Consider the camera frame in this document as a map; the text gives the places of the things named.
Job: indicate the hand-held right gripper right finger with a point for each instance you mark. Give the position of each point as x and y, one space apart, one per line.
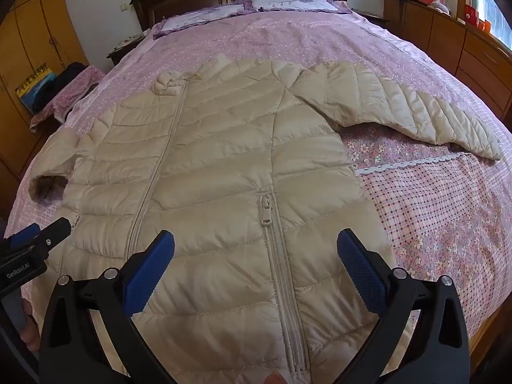
362 272

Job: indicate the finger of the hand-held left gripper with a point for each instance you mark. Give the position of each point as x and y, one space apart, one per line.
22 236
56 230

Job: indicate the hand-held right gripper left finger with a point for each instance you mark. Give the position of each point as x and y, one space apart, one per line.
150 272

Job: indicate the beige down jacket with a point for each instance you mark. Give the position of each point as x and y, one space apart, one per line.
220 168

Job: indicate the dark clothes pile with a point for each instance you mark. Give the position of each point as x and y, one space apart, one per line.
68 78

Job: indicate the person's left hand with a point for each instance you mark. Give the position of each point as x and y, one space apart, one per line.
31 324

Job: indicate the dark wooden nightstand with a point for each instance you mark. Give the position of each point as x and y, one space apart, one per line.
120 56
374 18

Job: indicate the wooden wardrobe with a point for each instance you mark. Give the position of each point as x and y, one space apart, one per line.
36 28

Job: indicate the bed with pink floral bedspread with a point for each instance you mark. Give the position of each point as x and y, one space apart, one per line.
300 40

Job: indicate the wooden dresser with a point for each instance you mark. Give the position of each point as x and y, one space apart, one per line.
440 36

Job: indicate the purple frilled pillow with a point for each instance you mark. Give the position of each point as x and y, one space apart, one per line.
288 4
200 18

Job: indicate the dark wooden headboard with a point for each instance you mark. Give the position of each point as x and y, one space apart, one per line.
192 4

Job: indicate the white cloth bundle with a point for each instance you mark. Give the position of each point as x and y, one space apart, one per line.
440 8

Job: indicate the red box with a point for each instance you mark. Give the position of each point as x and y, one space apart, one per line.
471 14

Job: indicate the window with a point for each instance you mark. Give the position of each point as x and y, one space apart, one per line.
492 4

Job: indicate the wooden bed frame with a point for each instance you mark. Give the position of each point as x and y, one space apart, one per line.
492 340

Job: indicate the wall socket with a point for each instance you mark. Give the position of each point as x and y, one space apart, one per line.
124 6

